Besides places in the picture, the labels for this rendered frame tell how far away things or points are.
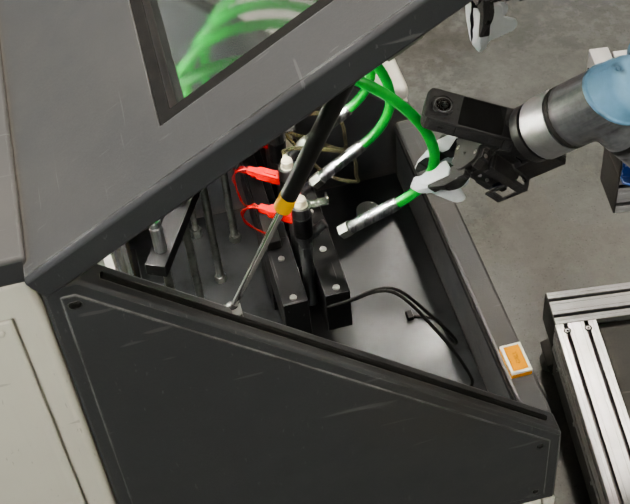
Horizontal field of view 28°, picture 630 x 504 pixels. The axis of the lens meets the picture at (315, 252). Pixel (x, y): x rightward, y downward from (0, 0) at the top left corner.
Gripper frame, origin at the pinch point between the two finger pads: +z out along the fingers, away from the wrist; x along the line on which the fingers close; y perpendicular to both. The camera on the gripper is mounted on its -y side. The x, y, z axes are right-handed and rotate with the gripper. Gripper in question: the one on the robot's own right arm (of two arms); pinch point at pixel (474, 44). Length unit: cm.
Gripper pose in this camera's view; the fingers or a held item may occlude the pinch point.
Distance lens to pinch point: 179.3
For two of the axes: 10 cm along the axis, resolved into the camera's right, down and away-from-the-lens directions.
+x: -2.4, -7.1, 6.6
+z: 0.7, 6.7, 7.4
